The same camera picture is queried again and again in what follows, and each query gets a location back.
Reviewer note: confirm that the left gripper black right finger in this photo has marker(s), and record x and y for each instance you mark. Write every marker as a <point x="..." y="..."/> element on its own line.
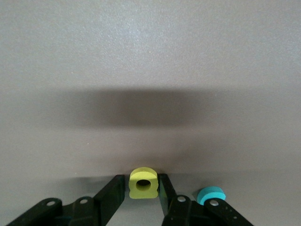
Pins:
<point x="183" y="214"/>

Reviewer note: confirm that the yellow foam letter d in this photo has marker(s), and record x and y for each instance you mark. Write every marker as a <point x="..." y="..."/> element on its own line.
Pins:
<point x="141" y="174"/>

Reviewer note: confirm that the teal foam letter c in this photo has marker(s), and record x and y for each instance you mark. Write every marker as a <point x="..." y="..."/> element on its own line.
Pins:
<point x="209" y="191"/>

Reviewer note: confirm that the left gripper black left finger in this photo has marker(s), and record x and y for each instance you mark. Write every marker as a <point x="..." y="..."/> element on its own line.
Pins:
<point x="89" y="212"/>

